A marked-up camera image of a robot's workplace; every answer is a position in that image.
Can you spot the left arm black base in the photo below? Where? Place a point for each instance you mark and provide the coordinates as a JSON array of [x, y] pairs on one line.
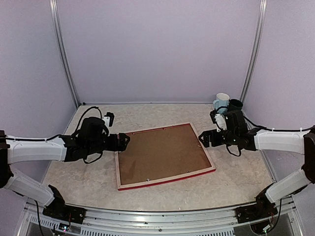
[[59, 210]]

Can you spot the right aluminium corner post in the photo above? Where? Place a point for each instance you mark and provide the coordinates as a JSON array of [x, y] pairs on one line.
[[255, 49]]

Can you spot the aluminium front rail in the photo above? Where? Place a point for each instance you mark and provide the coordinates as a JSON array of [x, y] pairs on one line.
[[220, 221]]

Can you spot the aluminium corner post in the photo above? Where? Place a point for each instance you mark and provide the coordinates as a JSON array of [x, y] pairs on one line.
[[255, 49], [61, 47]]

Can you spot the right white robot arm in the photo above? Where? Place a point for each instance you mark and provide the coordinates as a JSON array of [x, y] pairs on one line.
[[301, 142]]

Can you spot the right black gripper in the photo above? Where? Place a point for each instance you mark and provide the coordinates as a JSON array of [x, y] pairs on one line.
[[206, 133]]

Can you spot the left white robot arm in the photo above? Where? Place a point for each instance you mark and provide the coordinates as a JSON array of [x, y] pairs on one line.
[[17, 150]]

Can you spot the left aluminium corner post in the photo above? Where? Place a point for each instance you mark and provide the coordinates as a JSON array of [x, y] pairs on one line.
[[61, 47]]

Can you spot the light blue mug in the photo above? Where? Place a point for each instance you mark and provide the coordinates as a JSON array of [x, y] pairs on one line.
[[221, 100]]

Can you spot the wooden red picture frame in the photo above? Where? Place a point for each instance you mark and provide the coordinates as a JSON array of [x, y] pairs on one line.
[[209, 167]]

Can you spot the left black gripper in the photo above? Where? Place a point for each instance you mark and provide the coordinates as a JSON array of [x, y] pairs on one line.
[[122, 145]]

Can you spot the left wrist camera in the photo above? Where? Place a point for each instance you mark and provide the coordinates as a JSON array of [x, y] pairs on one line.
[[108, 119]]

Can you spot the dark green mug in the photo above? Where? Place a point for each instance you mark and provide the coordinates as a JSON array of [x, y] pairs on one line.
[[235, 105]]

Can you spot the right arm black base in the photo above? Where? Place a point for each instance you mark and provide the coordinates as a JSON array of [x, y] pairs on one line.
[[262, 208]]

